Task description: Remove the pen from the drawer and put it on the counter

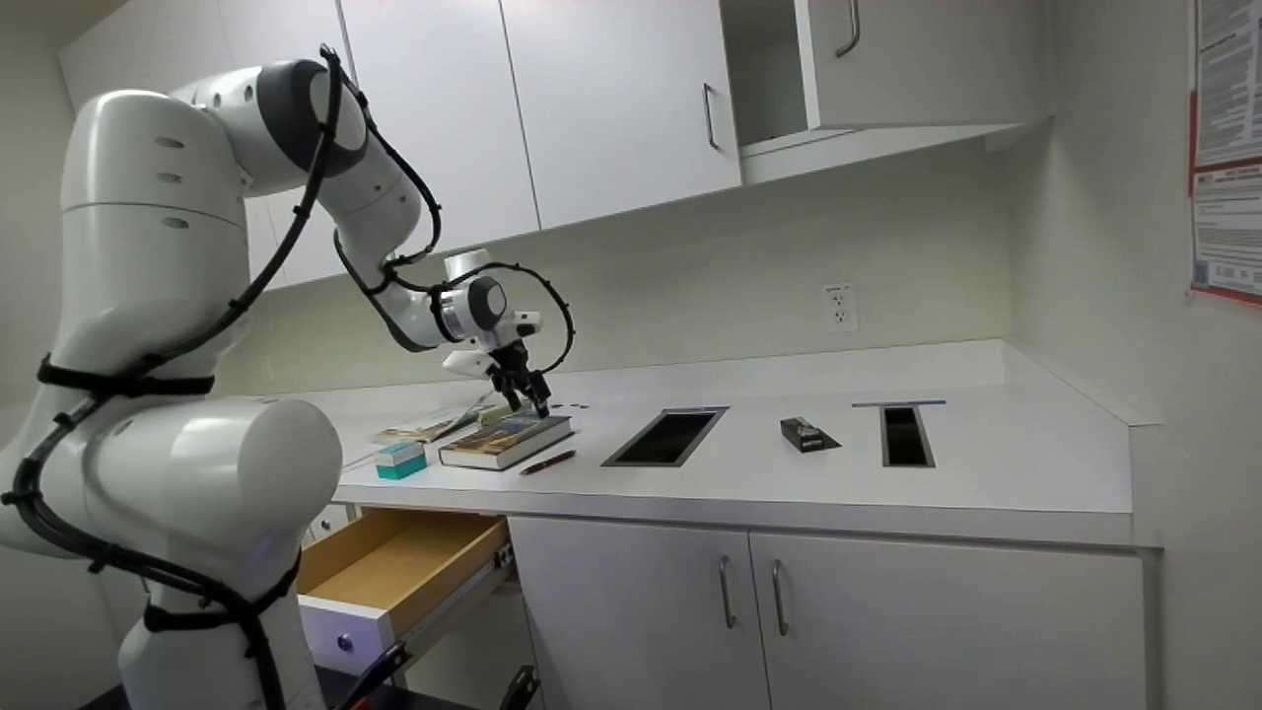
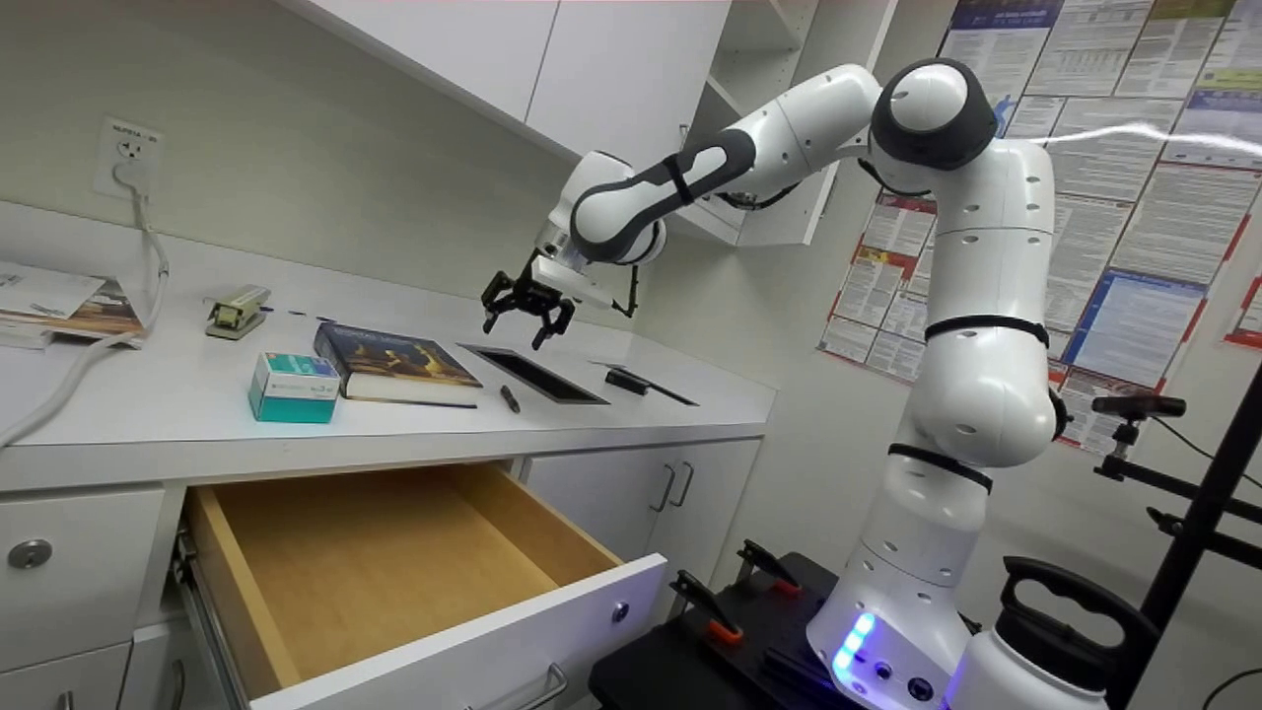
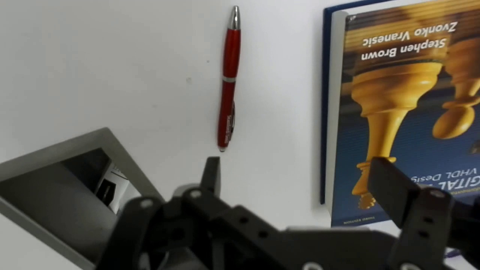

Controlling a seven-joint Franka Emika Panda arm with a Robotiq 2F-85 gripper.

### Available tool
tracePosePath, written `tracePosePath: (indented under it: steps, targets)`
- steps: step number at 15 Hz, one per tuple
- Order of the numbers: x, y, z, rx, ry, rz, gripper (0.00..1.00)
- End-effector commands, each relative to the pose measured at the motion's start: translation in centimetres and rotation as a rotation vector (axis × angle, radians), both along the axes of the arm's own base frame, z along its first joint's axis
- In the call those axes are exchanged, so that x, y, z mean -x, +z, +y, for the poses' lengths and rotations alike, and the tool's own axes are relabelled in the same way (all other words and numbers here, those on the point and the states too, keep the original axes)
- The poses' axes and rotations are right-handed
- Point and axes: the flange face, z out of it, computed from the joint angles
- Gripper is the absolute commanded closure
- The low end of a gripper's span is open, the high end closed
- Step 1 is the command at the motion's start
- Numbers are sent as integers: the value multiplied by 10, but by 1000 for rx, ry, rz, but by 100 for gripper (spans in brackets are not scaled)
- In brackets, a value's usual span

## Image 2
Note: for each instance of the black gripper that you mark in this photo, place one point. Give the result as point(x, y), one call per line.
point(540, 289)

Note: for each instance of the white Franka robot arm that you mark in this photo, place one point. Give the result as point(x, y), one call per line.
point(979, 339)

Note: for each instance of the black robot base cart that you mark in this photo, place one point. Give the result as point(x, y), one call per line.
point(695, 673)

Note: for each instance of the open wooden drawer white front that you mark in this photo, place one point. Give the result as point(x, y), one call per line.
point(381, 564)

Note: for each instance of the closed white drawer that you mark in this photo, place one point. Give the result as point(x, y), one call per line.
point(85, 595)

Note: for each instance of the round metal drawer knob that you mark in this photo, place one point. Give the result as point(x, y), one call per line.
point(28, 559)

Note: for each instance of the black comb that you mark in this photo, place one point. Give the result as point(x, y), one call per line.
point(637, 380)

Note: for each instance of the dark hardcover book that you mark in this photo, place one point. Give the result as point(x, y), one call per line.
point(394, 363)

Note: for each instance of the white lower cabinet doors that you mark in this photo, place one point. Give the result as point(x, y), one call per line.
point(616, 505)

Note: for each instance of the teal and white box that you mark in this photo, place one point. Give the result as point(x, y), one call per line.
point(294, 388)

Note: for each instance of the white upper cabinet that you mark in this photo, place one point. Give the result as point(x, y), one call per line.
point(575, 65)

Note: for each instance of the small dark object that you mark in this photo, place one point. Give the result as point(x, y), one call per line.
point(236, 314)

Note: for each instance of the white open shelf unit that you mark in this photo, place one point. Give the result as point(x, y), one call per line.
point(791, 32)

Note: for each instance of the stack of magazines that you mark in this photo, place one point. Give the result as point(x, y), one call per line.
point(73, 311)

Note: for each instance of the black tripod stand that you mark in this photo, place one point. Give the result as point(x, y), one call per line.
point(1197, 526)

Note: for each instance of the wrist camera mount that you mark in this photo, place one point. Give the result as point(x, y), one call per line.
point(592, 292)

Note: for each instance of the large multicolour wall poster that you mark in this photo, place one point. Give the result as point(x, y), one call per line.
point(880, 301)

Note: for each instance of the white wall outlet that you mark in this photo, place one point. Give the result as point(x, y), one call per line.
point(127, 158)

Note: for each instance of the blue header wall poster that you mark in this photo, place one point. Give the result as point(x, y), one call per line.
point(997, 41)

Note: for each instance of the blue bordered wall poster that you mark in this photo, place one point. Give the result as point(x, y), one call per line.
point(1130, 328)

